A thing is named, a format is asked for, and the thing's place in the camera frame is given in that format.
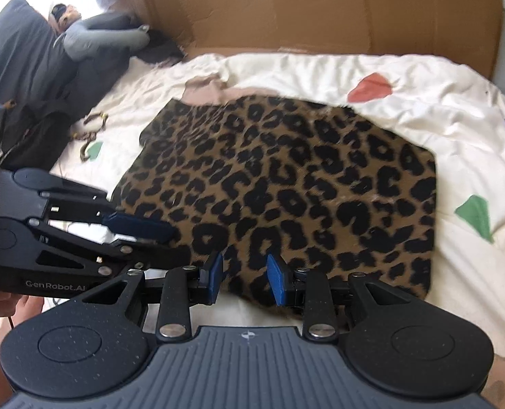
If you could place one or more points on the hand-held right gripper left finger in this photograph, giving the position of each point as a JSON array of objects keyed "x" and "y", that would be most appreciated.
[{"x": 215, "y": 277}]

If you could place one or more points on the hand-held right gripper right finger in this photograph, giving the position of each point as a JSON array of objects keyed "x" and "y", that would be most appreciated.
[{"x": 278, "y": 279}]

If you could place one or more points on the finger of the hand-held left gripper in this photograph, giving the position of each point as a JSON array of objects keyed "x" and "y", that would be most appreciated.
[
  {"x": 107, "y": 252},
  {"x": 141, "y": 228}
]

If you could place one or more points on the leopard print garment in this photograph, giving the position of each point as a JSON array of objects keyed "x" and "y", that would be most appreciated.
[{"x": 286, "y": 187}]

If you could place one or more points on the person's left hand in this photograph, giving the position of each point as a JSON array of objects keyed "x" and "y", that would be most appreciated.
[{"x": 9, "y": 306}]

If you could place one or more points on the grey plush doll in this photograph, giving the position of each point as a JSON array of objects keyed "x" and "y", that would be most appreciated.
[{"x": 107, "y": 36}]

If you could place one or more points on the cream printed blanket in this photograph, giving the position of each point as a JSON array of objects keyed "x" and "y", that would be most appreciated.
[{"x": 448, "y": 106}]

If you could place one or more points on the brown cardboard sheet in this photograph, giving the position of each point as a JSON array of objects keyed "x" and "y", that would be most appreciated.
[{"x": 320, "y": 8}]

